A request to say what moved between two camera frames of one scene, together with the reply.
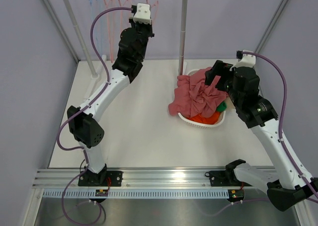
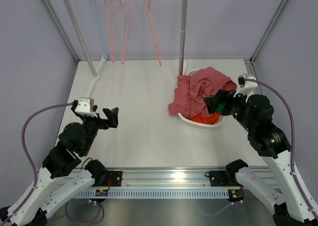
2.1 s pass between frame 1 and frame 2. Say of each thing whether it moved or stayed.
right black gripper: moved
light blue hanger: moved
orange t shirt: stayed
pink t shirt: stayed
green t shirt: stayed
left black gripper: moved
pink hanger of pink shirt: moved
